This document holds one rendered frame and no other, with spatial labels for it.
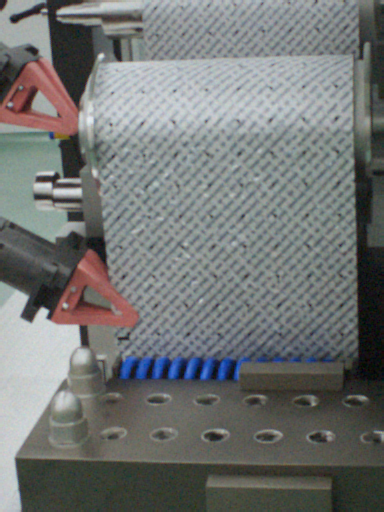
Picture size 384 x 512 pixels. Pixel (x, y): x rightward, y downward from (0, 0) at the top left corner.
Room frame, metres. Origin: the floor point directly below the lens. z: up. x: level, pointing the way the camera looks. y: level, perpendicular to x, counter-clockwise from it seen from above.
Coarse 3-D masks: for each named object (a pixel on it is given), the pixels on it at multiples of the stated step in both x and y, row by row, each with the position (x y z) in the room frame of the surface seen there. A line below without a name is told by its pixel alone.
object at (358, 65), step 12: (360, 60) 1.05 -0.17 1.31; (360, 72) 1.02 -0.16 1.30; (360, 84) 1.01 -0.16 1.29; (360, 96) 1.00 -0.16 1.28; (84, 108) 1.05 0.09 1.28; (360, 108) 1.00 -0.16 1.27; (84, 120) 1.04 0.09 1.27; (360, 120) 0.99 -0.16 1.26; (84, 132) 1.04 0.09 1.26; (360, 132) 0.99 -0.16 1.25; (360, 144) 0.99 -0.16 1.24; (360, 156) 1.00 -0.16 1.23; (360, 168) 1.00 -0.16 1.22; (360, 180) 1.02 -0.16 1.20
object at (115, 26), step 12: (108, 0) 1.32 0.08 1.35; (120, 0) 1.32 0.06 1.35; (132, 0) 1.31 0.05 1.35; (108, 12) 1.32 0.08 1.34; (120, 12) 1.31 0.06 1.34; (132, 12) 1.31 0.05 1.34; (108, 24) 1.32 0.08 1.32; (120, 24) 1.32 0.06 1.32; (132, 24) 1.31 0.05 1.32; (108, 36) 1.33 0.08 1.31; (120, 36) 1.33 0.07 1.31; (132, 36) 1.33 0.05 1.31; (144, 36) 1.33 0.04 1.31
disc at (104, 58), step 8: (104, 56) 1.09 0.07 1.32; (112, 56) 1.12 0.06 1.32; (96, 64) 1.06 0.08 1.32; (104, 64) 1.08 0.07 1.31; (96, 72) 1.05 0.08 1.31; (96, 80) 1.05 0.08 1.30; (96, 88) 1.05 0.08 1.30; (88, 96) 1.04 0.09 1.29; (96, 96) 1.04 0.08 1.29; (88, 104) 1.03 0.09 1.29; (96, 104) 1.04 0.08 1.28; (88, 112) 1.03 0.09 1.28; (88, 120) 1.02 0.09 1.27; (88, 128) 1.02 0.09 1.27; (88, 136) 1.02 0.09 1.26; (96, 152) 1.03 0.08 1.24; (96, 160) 1.03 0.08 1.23; (96, 168) 1.02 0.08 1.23; (96, 176) 1.03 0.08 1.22; (96, 184) 1.03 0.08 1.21
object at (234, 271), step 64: (128, 192) 1.03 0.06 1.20; (192, 192) 1.01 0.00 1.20; (256, 192) 1.00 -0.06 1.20; (320, 192) 0.99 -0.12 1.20; (128, 256) 1.03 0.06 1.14; (192, 256) 1.01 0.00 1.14; (256, 256) 1.00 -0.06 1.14; (320, 256) 0.99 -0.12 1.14; (192, 320) 1.02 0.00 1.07; (256, 320) 1.00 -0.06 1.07; (320, 320) 0.99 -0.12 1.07
